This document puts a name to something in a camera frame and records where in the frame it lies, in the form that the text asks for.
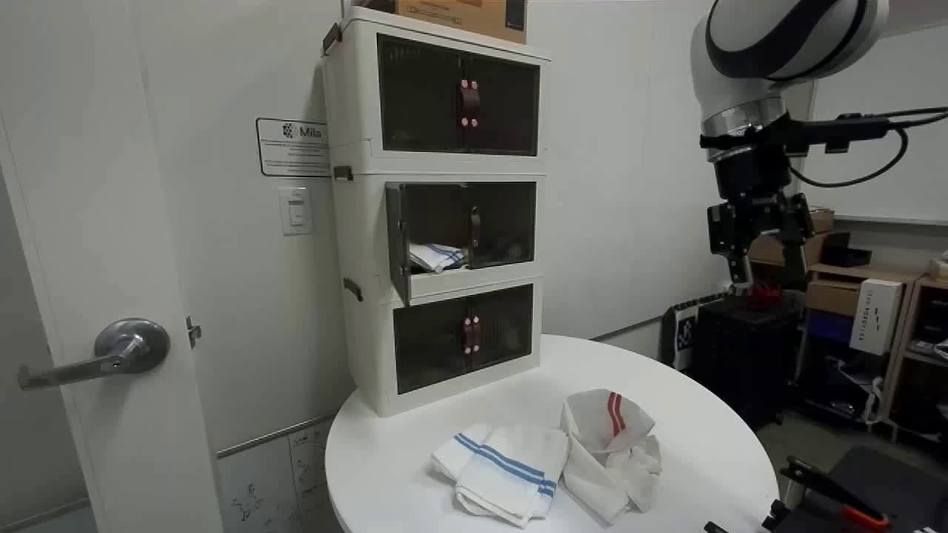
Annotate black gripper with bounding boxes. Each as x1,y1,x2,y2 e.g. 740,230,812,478
709,144,812,292

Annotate white blue striped towel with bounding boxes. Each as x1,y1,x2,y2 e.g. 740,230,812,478
408,242,466,272
429,423,569,526

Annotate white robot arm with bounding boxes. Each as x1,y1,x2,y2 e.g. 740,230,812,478
689,0,946,290

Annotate white red striped towel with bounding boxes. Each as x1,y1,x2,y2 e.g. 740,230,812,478
559,387,664,525

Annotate white blue striped towel on table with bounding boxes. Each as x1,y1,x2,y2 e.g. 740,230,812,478
429,423,569,526

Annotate white stacked cabinet unit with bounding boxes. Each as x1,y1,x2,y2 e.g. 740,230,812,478
320,5,544,414

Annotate brown cardboard box on cabinet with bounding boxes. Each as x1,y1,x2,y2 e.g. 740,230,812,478
359,0,528,44

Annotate cardboard boxes on shelf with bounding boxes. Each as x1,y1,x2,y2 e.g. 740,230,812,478
744,205,837,272

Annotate black cube stand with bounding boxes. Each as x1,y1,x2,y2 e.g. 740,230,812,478
689,295,800,429

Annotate white box on shelf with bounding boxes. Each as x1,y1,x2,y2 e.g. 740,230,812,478
851,279,903,356

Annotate wooden shelf unit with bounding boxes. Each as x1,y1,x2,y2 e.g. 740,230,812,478
796,266,946,445

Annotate white whiteboard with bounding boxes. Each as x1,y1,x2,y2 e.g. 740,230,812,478
794,22,948,227

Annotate red black tool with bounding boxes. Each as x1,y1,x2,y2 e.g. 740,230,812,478
781,460,891,533

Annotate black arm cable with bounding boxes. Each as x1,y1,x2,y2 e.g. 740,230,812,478
784,104,948,189

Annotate white light switch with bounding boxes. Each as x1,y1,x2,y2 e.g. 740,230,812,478
282,187,313,236

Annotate white wall sign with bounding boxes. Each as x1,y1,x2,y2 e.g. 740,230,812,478
255,118,328,177

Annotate silver door lever handle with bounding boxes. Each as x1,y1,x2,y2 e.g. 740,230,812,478
18,316,171,390

